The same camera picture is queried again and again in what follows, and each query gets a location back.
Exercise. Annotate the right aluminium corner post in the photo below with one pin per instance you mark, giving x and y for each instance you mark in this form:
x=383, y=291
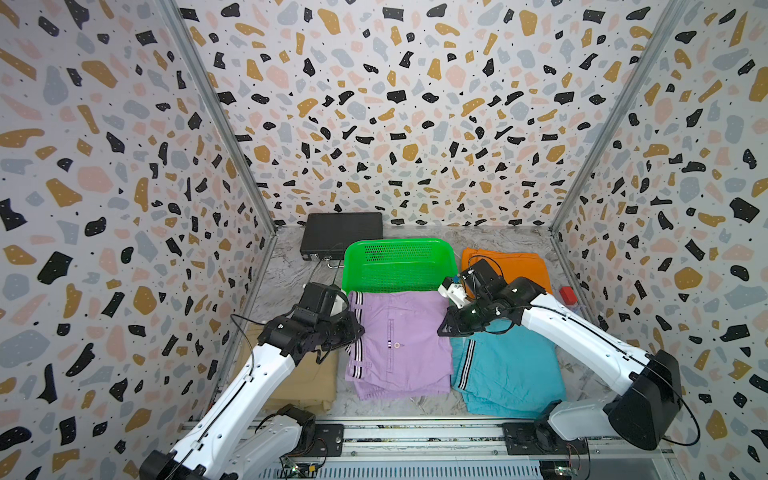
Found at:
x=670, y=17

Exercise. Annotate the beige pants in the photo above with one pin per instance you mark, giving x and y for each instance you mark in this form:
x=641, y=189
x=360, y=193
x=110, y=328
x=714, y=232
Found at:
x=311, y=387

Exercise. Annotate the black hard case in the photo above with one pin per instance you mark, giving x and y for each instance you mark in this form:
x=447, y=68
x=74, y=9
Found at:
x=328, y=235

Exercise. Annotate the aluminium corner post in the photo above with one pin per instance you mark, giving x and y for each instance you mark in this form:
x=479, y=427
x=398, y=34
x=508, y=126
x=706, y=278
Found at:
x=670, y=17
x=172, y=18

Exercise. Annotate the purple pants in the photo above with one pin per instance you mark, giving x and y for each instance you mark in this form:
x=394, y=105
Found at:
x=400, y=354

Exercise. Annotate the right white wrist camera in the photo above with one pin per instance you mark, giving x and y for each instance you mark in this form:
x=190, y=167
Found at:
x=452, y=289

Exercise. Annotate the teal pants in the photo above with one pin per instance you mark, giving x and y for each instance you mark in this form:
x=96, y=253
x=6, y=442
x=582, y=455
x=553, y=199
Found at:
x=508, y=372

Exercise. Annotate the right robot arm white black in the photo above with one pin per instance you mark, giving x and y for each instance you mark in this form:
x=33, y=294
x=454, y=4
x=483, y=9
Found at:
x=646, y=388

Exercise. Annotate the green plastic basket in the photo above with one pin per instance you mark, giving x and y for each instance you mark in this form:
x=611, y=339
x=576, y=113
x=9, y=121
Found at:
x=398, y=265

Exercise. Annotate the orange pants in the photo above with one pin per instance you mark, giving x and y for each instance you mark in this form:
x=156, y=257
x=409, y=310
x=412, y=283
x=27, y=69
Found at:
x=510, y=266

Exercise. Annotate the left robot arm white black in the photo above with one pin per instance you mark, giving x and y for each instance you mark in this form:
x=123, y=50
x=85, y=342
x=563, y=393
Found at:
x=226, y=443

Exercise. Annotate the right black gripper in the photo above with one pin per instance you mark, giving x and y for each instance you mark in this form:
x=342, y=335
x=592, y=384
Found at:
x=455, y=328

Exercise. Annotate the red cap small bottle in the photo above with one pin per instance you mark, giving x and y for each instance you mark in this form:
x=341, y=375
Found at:
x=570, y=299

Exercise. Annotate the left aluminium corner post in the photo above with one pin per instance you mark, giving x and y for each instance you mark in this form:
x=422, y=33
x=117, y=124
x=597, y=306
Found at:
x=172, y=18

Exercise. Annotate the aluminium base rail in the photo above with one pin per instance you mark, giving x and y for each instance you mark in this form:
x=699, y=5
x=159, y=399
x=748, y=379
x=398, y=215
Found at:
x=468, y=448

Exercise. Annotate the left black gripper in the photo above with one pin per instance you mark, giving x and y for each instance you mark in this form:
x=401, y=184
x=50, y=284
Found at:
x=353, y=329

